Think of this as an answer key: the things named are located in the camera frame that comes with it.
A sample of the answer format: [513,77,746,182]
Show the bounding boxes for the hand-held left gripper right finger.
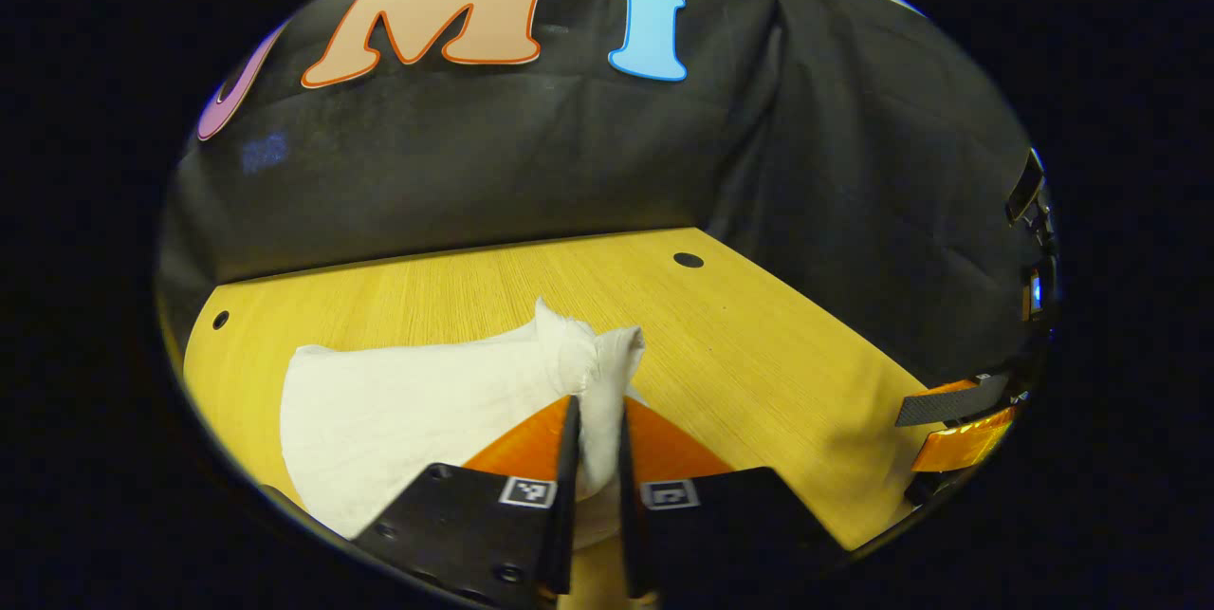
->
[617,397,853,603]

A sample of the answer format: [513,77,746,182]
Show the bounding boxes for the black backdrop cloth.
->
[156,0,1054,393]

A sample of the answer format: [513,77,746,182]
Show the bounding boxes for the white jeans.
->
[279,296,649,551]

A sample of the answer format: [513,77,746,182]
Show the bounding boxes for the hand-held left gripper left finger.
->
[349,394,582,607]

